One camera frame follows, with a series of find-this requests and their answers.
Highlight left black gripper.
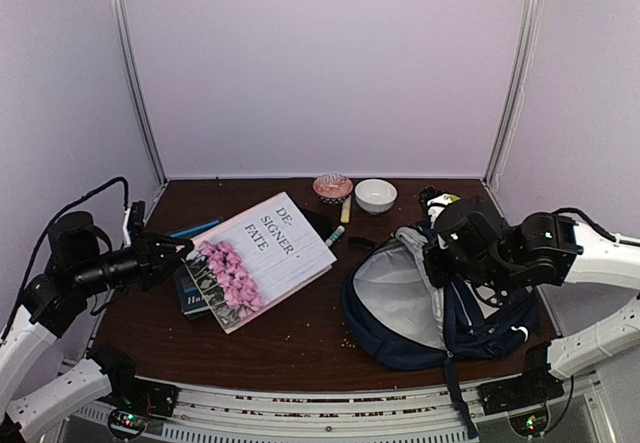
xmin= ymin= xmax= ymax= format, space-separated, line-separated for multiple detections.
xmin=71 ymin=228 xmax=194 ymax=296

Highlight white book pink flowers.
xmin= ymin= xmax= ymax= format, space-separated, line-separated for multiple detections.
xmin=184 ymin=192 xmax=337 ymax=334

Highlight navy blue student backpack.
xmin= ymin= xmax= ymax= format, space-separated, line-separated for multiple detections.
xmin=340 ymin=222 xmax=541 ymax=438

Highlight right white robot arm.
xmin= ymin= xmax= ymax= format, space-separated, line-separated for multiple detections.
xmin=421 ymin=193 xmax=639 ymax=405

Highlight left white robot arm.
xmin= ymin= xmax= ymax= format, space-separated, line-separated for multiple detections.
xmin=1 ymin=176 xmax=194 ymax=442

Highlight dark blue Humor book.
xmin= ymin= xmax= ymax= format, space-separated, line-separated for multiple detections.
xmin=170 ymin=218 xmax=224 ymax=320

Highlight white ceramic bowl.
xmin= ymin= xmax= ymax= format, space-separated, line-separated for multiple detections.
xmin=354 ymin=178 xmax=398 ymax=215

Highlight yellow highlighter marker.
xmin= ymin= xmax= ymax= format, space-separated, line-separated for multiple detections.
xmin=340 ymin=197 xmax=352 ymax=224

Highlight white green glue stick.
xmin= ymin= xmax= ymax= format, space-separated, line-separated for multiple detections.
xmin=325 ymin=225 xmax=346 ymax=248

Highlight black rectangular case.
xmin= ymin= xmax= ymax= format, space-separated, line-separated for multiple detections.
xmin=301 ymin=208 xmax=334 ymax=239

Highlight red patterned small bowl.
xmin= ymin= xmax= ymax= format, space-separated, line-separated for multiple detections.
xmin=312 ymin=173 xmax=354 ymax=205

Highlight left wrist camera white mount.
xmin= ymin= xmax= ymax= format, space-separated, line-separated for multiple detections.
xmin=122 ymin=200 xmax=146 ymax=247

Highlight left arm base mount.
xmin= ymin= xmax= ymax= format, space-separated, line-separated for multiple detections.
xmin=98 ymin=378 xmax=179 ymax=441

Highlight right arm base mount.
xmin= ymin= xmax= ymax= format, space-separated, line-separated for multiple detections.
xmin=478 ymin=372 xmax=565 ymax=440

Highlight front aluminium rail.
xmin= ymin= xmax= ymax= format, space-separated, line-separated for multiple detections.
xmin=47 ymin=357 xmax=616 ymax=443

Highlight right aluminium frame post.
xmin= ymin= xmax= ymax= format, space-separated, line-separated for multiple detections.
xmin=484 ymin=0 xmax=543 ymax=191

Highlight aluminium frame post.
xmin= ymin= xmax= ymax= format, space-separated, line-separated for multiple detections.
xmin=110 ymin=0 xmax=168 ymax=187
xmin=484 ymin=0 xmax=543 ymax=191

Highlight left aluminium frame post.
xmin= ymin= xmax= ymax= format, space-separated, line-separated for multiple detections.
xmin=110 ymin=0 xmax=168 ymax=187

